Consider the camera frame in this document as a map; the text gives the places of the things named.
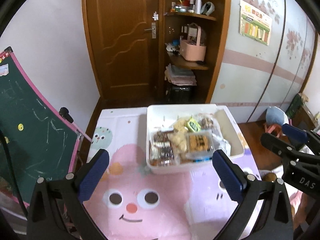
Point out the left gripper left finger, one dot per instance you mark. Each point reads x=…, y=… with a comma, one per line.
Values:
x=44, y=218

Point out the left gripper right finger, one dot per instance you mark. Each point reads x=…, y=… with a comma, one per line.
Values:
x=275, y=217

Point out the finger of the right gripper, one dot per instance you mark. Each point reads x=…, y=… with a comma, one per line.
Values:
x=282, y=149
x=302, y=136

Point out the blue candy wrapper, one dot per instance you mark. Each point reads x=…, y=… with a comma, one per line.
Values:
x=199, y=159

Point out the mixed nut clear packet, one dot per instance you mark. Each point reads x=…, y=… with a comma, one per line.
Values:
x=207, y=123

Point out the orange biscuit packet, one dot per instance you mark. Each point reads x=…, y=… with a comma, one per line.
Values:
x=199, y=142

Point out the green yellow snack packet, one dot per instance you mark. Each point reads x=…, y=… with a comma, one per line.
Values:
x=193, y=125

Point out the yellow crisps snack bag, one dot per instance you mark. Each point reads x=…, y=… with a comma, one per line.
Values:
x=178, y=141

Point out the yellow noodle snack bag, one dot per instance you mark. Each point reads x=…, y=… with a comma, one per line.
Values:
x=181, y=125

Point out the red white barcode packet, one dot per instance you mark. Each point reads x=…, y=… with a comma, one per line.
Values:
x=161, y=144

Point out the dark brown snack packet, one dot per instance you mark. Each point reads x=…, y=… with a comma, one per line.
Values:
x=166, y=156

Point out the pink small stool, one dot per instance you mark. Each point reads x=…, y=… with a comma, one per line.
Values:
x=273, y=128

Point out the blue white plush pillow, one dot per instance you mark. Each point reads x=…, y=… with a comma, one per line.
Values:
x=275, y=115

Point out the pink cartoon table cloth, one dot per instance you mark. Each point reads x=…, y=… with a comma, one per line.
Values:
x=132, y=202

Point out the blue white snack packet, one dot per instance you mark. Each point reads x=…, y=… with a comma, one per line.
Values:
x=220, y=143

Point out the orange white snack packet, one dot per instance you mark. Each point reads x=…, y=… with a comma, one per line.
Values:
x=156, y=162

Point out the white plastic storage tray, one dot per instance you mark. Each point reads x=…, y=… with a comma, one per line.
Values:
x=162, y=118

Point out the brown nut snack packet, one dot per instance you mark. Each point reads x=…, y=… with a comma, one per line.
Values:
x=161, y=136

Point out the stack of folded cloths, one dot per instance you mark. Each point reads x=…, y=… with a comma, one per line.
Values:
x=179, y=76

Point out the wooden corner shelf unit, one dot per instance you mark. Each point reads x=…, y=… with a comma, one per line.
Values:
x=174, y=18

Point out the white cylinder bottle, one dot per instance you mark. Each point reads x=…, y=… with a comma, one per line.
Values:
x=197, y=6

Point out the brown wooden door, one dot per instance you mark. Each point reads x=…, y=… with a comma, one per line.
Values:
x=124, y=58

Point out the green chalkboard pink frame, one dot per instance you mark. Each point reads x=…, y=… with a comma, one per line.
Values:
x=41, y=143

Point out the colourful wall poster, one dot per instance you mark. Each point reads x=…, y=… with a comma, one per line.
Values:
x=254, y=23

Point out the pink handled basket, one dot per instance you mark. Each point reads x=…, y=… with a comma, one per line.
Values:
x=193, y=48

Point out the silver door handle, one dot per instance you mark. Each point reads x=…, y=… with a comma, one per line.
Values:
x=152, y=30

